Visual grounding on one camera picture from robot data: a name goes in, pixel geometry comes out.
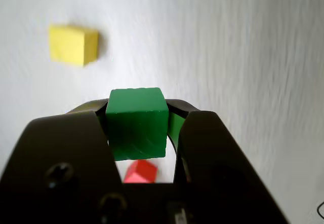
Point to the yellow wooden cube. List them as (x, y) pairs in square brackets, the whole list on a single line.
[(71, 44)]

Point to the green wooden cube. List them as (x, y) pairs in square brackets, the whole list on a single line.
[(136, 122)]

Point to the red wooden cube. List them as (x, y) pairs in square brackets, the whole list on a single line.
[(140, 173)]

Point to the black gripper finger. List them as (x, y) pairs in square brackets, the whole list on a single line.
[(215, 163), (63, 158)]

